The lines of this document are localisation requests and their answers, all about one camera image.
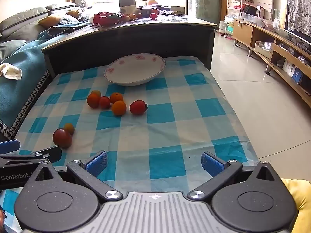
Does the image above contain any small red cherry tomato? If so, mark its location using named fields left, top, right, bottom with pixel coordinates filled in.
left=98, top=96, right=111, bottom=109

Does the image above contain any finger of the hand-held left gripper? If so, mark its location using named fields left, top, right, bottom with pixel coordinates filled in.
left=19, top=146, right=62, bottom=163
left=0, top=139, right=21, bottom=154

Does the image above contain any grey sofa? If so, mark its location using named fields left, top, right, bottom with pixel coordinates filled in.
left=0, top=2, right=78, bottom=51

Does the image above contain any yellow cloth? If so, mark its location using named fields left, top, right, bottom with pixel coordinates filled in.
left=280, top=178, right=311, bottom=233

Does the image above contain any grey curtain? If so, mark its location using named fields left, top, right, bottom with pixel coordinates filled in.
left=196, top=0, right=229, bottom=26

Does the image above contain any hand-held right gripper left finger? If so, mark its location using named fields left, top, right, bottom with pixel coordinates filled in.
left=25, top=150, right=122, bottom=202

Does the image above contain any black basket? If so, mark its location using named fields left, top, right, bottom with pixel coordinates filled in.
left=242, top=4, right=257, bottom=16

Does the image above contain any red bag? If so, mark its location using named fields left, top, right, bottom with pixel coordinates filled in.
left=93, top=12, right=125, bottom=27

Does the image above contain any white trolley rack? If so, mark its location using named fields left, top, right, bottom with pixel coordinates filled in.
left=226, top=0, right=243, bottom=36

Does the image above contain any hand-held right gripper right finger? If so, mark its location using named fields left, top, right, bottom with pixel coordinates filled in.
left=188, top=151, right=287, bottom=201

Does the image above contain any dark scalloped trim cloth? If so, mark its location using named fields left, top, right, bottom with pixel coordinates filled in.
left=47, top=26, right=77, bottom=36

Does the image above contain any blue box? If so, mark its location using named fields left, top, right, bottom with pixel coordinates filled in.
left=292, top=67, right=304, bottom=83

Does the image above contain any dark red tomato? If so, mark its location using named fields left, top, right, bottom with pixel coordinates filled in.
left=53, top=128, right=72, bottom=149

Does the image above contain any white floral rim plate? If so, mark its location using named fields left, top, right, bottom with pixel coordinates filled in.
left=104, top=53, right=166, bottom=86

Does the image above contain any red tomato with stem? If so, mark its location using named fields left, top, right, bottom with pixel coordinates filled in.
left=129, top=100, right=148, bottom=115

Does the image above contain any orange tangerine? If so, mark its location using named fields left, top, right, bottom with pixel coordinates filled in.
left=87, top=93, right=101, bottom=109
left=111, top=100, right=127, bottom=116
left=110, top=92, right=124, bottom=104

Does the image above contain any dark curved coffee table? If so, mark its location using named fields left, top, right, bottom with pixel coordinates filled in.
left=41, top=13, right=218, bottom=78

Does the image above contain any white box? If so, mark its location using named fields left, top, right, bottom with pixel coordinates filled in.
left=119, top=0, right=136, bottom=15

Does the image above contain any yellow cushion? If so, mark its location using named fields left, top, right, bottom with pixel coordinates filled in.
left=38, top=13, right=67, bottom=27

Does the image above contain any white cloth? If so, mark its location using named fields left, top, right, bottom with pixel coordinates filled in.
left=0, top=63, right=23, bottom=80

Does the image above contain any wooden television cabinet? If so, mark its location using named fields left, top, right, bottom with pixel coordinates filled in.
left=233, top=18, right=311, bottom=107

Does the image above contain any blue white checked tablecloth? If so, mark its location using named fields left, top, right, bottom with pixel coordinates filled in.
left=0, top=56, right=259, bottom=233

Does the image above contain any teal blanket with houndstooth border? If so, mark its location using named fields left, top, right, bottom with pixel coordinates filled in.
left=0, top=25, right=80, bottom=141

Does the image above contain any white lace curtain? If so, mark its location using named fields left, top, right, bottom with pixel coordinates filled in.
left=287, top=0, right=311, bottom=38

